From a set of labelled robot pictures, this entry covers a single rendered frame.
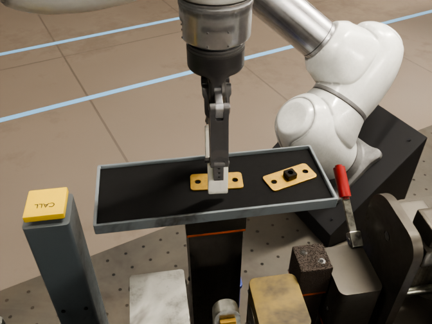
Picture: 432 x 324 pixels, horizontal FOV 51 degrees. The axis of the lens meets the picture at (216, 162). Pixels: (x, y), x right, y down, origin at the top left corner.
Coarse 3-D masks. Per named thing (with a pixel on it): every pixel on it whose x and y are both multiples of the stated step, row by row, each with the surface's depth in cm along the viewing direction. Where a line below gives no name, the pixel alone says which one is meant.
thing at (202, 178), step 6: (192, 174) 73; (198, 174) 73; (204, 174) 73; (228, 174) 73; (234, 174) 73; (240, 174) 73; (192, 180) 72; (198, 180) 73; (204, 180) 72; (228, 180) 72; (240, 180) 72; (192, 186) 71; (198, 186) 71; (204, 186) 71; (228, 186) 71; (234, 186) 71; (240, 186) 71
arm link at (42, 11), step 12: (0, 0) 43; (12, 0) 42; (24, 0) 42; (36, 0) 42; (48, 0) 42; (60, 0) 42; (72, 0) 43; (84, 0) 43; (96, 0) 44; (108, 0) 44; (120, 0) 45; (132, 0) 46; (36, 12) 44; (48, 12) 44; (60, 12) 44; (72, 12) 45
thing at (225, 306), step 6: (222, 300) 62; (228, 300) 62; (216, 306) 61; (222, 306) 61; (228, 306) 61; (234, 306) 61; (216, 312) 61; (222, 312) 60; (228, 312) 60; (234, 312) 61; (216, 318) 61; (222, 318) 61; (228, 318) 61; (234, 318) 61
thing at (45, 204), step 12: (36, 192) 71; (48, 192) 71; (60, 192) 71; (36, 204) 68; (48, 204) 68; (60, 204) 68; (24, 216) 67; (36, 216) 67; (48, 216) 67; (60, 216) 67
